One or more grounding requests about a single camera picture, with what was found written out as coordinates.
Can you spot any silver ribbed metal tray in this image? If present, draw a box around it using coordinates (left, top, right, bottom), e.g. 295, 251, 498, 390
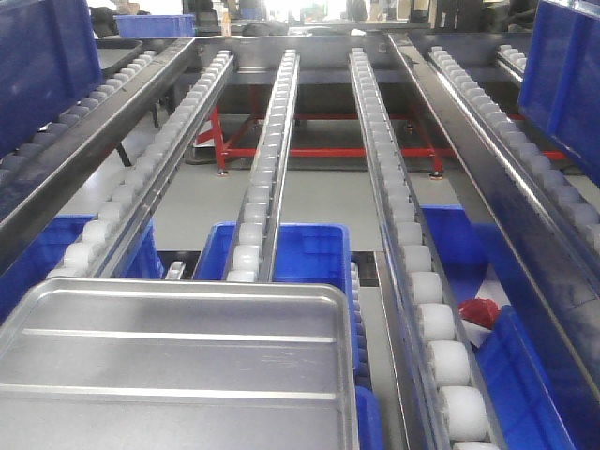
1, 277, 359, 449

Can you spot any dark grey tray far left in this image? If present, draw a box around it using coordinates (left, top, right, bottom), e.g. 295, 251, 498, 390
96, 38, 143, 79

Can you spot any blue bin lower middle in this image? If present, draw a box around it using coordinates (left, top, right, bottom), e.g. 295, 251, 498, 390
192, 221, 385, 450

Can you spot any middle roller track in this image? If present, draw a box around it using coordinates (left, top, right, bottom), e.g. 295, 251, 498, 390
222, 50, 300, 282

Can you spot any red crumpled bag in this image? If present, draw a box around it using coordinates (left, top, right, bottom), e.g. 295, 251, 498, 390
458, 298, 501, 330

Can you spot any far left roller track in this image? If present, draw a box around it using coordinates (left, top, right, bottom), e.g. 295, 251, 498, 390
1, 50, 157, 186

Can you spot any blue bin lower left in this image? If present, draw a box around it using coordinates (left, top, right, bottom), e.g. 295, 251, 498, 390
1, 215, 164, 323

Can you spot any blue crate in background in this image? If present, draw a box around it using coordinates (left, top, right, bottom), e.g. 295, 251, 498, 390
115, 14, 195, 38

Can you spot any blue bin upper right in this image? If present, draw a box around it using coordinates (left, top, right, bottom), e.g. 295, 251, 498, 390
518, 1, 599, 184

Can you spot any blue bin upper left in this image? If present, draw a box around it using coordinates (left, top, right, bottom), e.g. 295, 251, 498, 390
1, 1, 103, 156

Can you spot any red metal frame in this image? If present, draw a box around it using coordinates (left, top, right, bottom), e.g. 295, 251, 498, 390
193, 87, 565, 178

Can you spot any left steel divider rail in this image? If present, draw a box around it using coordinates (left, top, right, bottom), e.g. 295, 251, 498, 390
1, 38, 196, 272

